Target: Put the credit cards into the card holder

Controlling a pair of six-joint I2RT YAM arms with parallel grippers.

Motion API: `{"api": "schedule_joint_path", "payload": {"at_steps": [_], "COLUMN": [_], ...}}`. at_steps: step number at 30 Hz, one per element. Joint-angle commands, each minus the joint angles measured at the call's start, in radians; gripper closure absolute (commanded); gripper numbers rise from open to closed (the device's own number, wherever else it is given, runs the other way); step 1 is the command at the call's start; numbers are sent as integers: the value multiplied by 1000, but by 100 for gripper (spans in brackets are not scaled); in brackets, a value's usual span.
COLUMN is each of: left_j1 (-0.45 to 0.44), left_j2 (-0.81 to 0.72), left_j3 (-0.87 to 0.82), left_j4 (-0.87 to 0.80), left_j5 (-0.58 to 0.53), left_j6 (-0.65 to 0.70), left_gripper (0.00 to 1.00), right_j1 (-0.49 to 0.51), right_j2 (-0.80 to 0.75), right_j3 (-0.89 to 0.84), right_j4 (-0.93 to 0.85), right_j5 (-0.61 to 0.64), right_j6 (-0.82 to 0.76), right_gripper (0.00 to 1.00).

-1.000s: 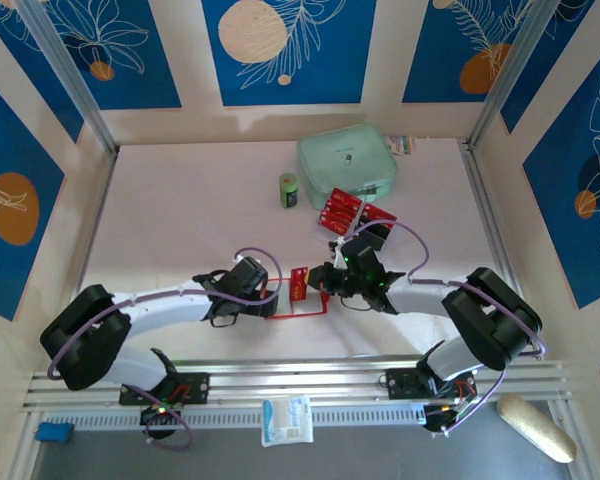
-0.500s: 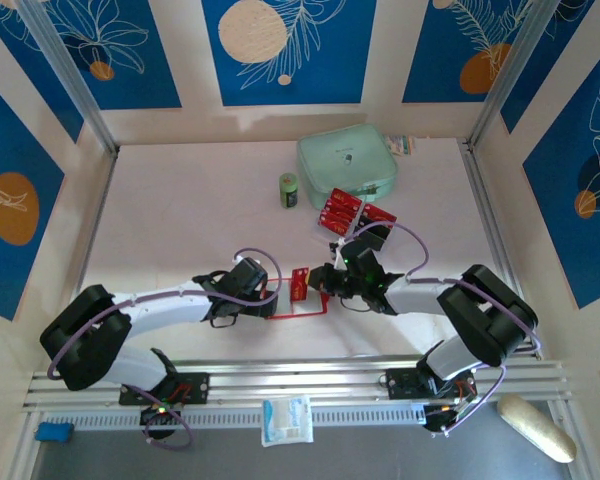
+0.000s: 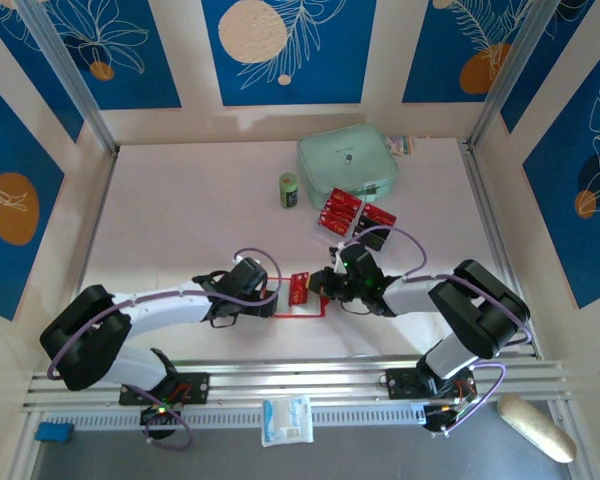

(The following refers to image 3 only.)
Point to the white and blue wipes packet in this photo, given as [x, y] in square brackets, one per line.
[287, 420]

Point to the aluminium side rail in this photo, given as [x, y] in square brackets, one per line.
[491, 225]
[87, 250]

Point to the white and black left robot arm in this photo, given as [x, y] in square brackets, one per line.
[155, 307]

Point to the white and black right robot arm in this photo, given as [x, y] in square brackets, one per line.
[480, 305]

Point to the aluminium frame post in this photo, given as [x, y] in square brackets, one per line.
[70, 75]
[511, 75]

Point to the red and black battery pack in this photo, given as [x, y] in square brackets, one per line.
[375, 242]
[380, 214]
[370, 225]

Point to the beige textured oblong object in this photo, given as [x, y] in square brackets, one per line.
[535, 427]

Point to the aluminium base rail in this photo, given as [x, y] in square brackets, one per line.
[290, 375]

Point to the clear acrylic card stand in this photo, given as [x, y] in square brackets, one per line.
[319, 231]

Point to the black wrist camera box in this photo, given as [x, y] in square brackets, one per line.
[359, 265]
[249, 276]

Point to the red credit card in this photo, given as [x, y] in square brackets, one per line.
[346, 195]
[332, 228]
[297, 290]
[336, 216]

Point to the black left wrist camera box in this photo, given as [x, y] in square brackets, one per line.
[249, 276]

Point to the blue sponge block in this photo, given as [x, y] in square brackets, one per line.
[55, 432]

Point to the mint green zip case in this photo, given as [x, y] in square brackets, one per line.
[345, 150]

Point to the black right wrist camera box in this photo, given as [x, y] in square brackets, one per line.
[359, 265]

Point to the white printed medicine packet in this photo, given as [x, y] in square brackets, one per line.
[400, 144]

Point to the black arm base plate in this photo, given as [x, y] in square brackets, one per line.
[405, 385]
[195, 387]

